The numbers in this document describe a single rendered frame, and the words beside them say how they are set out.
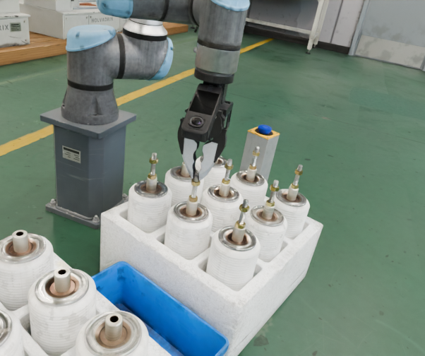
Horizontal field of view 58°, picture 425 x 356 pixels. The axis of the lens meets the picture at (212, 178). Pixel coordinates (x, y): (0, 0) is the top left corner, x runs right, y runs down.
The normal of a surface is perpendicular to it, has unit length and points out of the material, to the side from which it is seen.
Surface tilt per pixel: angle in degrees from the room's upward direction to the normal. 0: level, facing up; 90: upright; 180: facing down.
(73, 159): 90
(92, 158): 90
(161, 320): 88
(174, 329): 88
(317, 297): 0
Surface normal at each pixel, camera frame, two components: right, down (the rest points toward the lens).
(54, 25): -0.35, 0.40
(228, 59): 0.48, 0.48
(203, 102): 0.04, -0.56
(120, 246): -0.60, 0.29
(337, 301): 0.15, -0.87
